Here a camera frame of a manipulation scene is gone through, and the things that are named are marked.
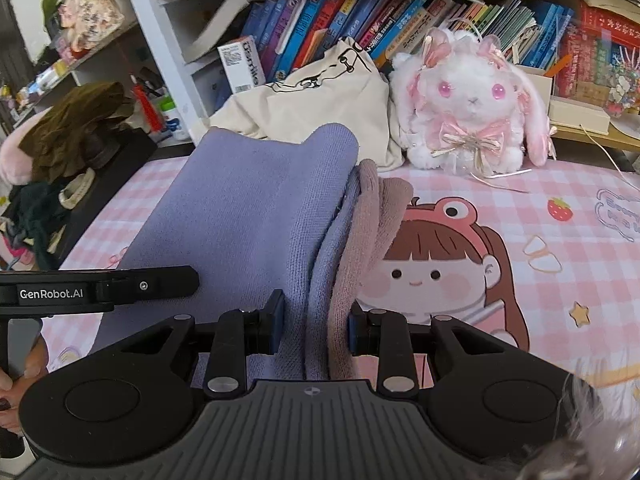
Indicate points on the person's left hand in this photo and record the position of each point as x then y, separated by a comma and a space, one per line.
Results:
12, 400

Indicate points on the red tassel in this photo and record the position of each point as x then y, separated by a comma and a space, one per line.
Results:
150, 105

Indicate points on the red boxed book set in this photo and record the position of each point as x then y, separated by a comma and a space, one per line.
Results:
600, 35

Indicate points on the fuzzy pink sleeve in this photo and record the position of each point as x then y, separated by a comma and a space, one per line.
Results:
600, 425

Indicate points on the cream cloth bag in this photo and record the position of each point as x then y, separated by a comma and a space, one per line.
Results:
300, 105

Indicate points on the purple and brown sweater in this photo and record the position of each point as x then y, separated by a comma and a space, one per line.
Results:
240, 220

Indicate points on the white pink plush bunny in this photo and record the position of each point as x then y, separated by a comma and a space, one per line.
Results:
470, 105

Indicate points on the white bottle with green cap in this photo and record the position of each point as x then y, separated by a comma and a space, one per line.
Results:
175, 120

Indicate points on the cream flat box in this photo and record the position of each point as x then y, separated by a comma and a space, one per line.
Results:
575, 112

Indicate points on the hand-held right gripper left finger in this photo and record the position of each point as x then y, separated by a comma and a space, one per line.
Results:
272, 322

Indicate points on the dark green cloth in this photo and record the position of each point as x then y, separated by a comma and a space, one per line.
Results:
35, 225

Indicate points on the pink checked printed blanket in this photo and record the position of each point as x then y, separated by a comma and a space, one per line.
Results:
500, 210

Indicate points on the olive brown cloth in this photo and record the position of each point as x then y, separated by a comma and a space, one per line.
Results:
75, 130

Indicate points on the wooden shelf board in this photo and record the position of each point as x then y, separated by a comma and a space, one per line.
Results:
600, 137

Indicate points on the thick white book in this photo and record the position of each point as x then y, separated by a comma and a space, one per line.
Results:
225, 22

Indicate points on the colourful sticker jar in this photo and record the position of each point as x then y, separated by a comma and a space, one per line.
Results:
625, 85

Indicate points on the pink plush toy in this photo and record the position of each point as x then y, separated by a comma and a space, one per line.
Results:
12, 155

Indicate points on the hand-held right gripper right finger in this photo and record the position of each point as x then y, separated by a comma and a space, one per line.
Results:
356, 330

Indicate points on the floral doll figure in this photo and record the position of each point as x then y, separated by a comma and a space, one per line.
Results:
90, 5

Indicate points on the white shelf frame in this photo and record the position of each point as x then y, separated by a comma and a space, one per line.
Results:
155, 35

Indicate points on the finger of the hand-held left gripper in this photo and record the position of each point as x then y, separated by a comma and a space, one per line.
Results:
150, 285

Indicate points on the small white carton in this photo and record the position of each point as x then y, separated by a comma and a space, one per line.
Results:
240, 62

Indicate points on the white wristband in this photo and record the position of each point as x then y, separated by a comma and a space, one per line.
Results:
75, 190

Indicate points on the row of colourful books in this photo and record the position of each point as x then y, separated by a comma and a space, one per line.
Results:
360, 20

